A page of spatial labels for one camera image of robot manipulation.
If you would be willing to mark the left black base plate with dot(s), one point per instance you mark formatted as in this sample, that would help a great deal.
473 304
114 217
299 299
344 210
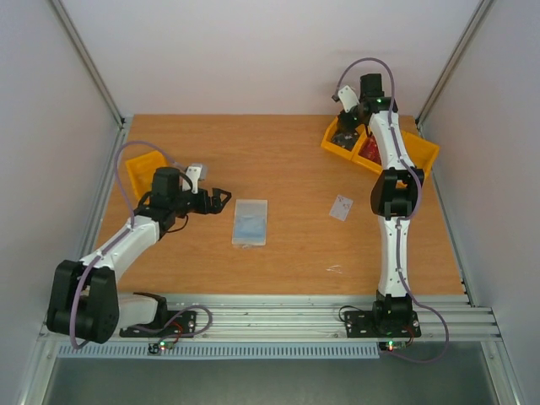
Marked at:
184 323

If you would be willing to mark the yellow bin with blue card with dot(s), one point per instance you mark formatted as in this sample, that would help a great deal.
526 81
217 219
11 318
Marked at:
423 153

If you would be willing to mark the black cards stack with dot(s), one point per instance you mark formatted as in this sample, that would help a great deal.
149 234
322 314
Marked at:
345 140

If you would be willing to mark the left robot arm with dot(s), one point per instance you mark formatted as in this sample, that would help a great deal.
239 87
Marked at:
85 304

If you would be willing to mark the yellow bin with red cards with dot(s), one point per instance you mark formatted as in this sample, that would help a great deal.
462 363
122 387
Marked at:
360 161

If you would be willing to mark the white patterned card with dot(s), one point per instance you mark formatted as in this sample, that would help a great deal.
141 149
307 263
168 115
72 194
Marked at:
341 208

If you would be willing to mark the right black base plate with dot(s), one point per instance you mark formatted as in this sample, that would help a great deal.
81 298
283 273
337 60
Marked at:
363 324

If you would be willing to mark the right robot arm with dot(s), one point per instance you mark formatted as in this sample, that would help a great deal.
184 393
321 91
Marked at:
394 200

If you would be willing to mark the single yellow bin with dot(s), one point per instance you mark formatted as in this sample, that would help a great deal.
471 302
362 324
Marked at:
141 170

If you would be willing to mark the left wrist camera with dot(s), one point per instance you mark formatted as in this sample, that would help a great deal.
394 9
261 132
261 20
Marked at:
196 173

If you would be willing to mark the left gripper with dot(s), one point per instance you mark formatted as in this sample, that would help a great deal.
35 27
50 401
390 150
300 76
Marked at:
216 207

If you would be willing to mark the red cards stack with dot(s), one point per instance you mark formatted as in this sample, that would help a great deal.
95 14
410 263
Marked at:
370 151

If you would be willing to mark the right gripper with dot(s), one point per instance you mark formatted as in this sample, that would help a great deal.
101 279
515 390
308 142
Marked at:
346 125

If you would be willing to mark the aluminium rail frame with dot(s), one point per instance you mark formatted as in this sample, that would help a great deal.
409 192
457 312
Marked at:
290 289

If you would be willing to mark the grey slotted cable duct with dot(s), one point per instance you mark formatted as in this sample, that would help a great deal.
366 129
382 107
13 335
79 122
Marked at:
222 351

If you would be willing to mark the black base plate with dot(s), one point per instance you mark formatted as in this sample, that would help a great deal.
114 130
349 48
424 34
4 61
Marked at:
184 323
363 324

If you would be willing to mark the beige card holder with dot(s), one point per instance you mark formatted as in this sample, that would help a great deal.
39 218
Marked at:
250 223

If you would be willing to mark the yellow bin with black cards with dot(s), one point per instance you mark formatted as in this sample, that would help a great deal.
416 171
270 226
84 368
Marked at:
329 147

